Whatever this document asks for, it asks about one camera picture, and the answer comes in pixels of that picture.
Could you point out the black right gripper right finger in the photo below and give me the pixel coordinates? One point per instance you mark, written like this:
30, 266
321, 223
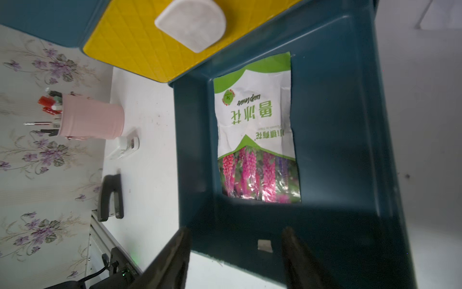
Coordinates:
302, 269

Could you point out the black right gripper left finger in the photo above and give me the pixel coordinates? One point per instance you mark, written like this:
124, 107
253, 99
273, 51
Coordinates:
169, 269

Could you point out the teal bottom drawer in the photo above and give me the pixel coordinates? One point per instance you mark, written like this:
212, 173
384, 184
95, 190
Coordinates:
350, 213

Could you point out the white lupin seed bag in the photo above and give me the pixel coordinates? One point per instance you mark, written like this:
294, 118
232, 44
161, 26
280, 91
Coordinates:
256, 151

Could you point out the yellow drawer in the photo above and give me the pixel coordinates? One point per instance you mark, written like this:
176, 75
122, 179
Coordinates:
126, 36

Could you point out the teal drawer cabinet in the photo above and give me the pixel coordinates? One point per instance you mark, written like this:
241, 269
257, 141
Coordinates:
67, 23

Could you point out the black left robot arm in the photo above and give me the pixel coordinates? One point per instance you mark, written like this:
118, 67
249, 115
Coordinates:
122, 274

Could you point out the white bottom drawer tab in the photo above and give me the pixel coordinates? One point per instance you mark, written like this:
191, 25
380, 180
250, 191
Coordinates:
265, 245

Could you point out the white drawer pull tab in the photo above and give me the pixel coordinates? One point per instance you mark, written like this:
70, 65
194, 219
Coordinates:
196, 24

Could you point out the black stapler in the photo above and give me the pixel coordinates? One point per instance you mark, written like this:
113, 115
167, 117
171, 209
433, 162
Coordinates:
110, 198

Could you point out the white marker pen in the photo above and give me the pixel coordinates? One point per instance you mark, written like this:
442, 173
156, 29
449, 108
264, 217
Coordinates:
125, 146

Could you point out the red marker pens holder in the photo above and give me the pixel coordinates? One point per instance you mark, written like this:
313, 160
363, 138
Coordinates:
82, 118

